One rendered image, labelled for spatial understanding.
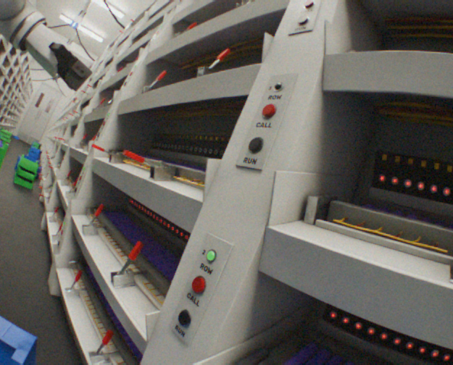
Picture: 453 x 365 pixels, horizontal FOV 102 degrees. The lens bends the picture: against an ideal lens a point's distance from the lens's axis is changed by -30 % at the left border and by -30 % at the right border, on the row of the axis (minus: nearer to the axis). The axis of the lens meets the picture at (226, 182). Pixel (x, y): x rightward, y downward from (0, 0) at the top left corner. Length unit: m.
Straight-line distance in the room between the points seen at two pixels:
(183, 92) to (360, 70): 0.33
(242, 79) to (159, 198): 0.21
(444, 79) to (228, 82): 0.30
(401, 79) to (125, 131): 0.80
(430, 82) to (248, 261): 0.24
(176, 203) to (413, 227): 0.29
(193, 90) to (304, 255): 0.35
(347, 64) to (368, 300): 0.23
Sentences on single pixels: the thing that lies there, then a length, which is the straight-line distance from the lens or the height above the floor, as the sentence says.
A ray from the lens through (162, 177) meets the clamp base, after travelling 0.44.
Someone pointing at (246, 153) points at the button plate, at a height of 0.58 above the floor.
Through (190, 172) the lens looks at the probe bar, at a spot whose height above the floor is 0.55.
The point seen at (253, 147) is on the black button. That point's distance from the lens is 0.27.
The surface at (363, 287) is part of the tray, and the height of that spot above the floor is 0.49.
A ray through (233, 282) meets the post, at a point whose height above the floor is 0.45.
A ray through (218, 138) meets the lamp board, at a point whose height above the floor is 0.66.
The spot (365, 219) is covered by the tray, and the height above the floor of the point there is 0.55.
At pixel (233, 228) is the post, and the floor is 0.50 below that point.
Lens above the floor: 0.51
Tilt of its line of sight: 7 degrees up
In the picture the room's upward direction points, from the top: 22 degrees clockwise
